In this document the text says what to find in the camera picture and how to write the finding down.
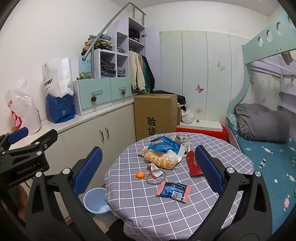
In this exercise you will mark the teal candy print bedsheet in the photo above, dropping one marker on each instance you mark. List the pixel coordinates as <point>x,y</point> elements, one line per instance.
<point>268,166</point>

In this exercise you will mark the red storage box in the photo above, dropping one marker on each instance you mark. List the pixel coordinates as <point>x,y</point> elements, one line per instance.
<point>208,133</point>

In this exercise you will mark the light blue trash bin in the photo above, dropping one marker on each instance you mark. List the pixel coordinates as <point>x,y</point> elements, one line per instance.
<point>96,200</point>

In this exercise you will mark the tall cardboard box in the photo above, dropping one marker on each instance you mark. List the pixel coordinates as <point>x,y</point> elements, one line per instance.
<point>152,111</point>

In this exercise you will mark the small white plastic bag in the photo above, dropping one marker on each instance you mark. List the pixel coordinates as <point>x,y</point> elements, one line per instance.
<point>187,117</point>

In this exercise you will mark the low white cabinet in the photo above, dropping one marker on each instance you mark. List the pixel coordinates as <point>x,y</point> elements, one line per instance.
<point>85,134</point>

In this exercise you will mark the cream hanging jacket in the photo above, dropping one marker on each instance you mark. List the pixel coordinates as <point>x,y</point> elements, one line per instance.
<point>136,71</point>

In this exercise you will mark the red packet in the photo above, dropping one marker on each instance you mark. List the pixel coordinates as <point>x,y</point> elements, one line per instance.
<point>193,165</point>

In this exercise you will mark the lilac step shelf cabinet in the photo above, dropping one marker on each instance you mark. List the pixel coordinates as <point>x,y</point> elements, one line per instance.
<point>97,54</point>

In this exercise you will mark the white wardrobe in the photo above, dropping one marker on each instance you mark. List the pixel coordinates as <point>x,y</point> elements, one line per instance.
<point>208,76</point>

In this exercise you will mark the green plastic toy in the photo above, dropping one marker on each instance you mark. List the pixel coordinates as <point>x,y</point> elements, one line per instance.
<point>83,76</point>

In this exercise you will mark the blue snack packet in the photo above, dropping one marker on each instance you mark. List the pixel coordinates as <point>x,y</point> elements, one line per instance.
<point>165,145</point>

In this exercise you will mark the blue and pink wrapper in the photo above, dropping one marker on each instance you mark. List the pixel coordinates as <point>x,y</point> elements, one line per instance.
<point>173,191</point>

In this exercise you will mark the white plastic bag red print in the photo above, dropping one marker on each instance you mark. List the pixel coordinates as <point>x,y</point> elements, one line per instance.
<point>23,104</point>

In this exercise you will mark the small teal drawer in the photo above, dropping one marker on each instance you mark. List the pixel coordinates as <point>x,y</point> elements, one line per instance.
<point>120,84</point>

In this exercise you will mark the teal bunk bed frame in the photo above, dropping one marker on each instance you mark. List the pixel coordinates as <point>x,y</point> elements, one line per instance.
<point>259,44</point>

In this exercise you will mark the grey blanket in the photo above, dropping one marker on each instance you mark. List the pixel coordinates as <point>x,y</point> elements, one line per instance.
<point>266,122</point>

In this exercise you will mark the pile of folded clothes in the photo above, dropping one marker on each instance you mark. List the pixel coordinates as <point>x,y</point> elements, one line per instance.
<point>97,44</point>

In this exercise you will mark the clear printed wrapper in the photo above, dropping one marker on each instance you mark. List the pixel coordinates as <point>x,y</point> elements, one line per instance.
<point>182,140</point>

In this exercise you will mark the orange bottle cap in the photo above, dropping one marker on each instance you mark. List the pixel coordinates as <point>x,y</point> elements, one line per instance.
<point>140,175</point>

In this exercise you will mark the black hanging jacket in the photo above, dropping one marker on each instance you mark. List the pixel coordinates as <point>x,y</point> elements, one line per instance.
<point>150,74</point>

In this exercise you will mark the brown rubber band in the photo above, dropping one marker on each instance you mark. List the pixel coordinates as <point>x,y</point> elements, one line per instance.
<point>164,177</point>

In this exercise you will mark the green hanging jacket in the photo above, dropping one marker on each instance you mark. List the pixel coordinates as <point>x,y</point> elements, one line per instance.
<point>145,74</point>

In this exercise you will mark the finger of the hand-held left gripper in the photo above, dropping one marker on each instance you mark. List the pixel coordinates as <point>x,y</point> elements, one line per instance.
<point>44,139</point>
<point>17,134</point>

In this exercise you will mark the black clothes heap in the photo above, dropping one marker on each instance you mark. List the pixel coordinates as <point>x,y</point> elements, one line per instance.
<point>180,99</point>

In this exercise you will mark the yellow snack bag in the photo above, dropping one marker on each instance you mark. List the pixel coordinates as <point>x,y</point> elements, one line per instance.
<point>161,161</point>

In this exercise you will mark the white paper bag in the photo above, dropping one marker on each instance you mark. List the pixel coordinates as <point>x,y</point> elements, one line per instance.
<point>57,76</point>

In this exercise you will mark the grey checked tablecloth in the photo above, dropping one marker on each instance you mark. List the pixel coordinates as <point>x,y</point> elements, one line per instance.
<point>138,208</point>

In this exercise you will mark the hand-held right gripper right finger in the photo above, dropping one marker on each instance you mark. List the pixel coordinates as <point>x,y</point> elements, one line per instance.
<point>209,171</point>

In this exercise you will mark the white butterfly sticker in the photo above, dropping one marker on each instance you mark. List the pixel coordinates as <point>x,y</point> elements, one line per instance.
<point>221,65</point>

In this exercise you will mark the blue woven bag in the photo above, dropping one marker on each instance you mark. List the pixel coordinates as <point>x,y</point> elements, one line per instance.
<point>59,109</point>

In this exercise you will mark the small red white wrapper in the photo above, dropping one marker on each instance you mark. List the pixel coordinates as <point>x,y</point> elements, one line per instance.
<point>155,171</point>

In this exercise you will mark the folded jeans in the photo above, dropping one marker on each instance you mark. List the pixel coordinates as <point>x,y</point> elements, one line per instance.
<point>107,69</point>

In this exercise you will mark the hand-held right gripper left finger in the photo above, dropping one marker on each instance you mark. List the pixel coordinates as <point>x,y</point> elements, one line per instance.
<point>89,170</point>

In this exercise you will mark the grey metal handrail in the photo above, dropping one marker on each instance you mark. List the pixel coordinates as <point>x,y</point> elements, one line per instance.
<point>105,29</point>

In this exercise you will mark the dark folded clothes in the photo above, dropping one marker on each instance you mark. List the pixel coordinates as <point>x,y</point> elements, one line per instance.
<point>134,34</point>

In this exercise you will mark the pink butterfly sticker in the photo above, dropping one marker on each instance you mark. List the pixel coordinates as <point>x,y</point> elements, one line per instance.
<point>199,88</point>

